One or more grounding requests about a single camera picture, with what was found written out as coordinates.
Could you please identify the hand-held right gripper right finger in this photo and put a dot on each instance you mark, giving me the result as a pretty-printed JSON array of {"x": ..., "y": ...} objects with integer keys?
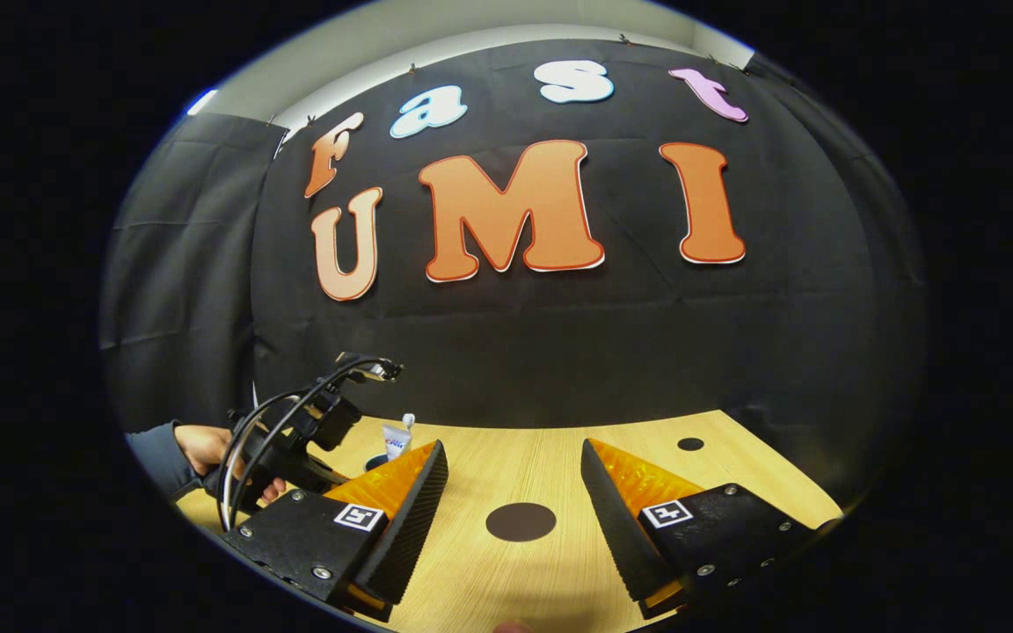
[{"x": 621, "y": 527}]

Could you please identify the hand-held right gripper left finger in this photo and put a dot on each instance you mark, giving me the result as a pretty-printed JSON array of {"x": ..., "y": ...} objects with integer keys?
[{"x": 405, "y": 527}]

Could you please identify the white toothpaste tube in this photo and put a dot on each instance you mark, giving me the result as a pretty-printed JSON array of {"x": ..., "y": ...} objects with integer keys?
[{"x": 395, "y": 444}]

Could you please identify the dark brown round coaster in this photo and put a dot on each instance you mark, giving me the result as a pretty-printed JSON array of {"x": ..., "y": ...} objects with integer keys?
[{"x": 521, "y": 522}]

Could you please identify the wooden desktop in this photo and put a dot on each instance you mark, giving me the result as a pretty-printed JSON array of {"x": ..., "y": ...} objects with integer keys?
[{"x": 524, "y": 466}]

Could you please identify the black backdrop cloth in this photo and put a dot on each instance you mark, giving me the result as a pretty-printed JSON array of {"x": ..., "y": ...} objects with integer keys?
[{"x": 559, "y": 352}]

